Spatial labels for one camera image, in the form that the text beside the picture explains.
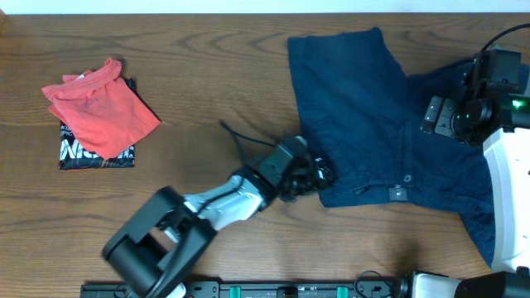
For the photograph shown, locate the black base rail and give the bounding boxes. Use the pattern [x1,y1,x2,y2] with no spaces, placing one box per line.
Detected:
[79,271,411,298]

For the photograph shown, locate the dark blue denim shorts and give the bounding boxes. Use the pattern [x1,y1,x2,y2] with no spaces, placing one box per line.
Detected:
[287,28,495,262]

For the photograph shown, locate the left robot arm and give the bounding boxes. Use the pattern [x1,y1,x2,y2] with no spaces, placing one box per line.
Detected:
[102,136,336,297]

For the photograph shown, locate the folded red t-shirt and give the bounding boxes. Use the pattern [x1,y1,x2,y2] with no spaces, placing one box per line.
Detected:
[41,58,161,160]

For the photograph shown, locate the folded black printed t-shirt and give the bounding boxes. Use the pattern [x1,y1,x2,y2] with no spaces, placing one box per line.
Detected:
[59,79,137,171]

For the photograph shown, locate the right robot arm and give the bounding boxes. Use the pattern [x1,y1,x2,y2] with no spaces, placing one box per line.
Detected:
[392,48,529,298]

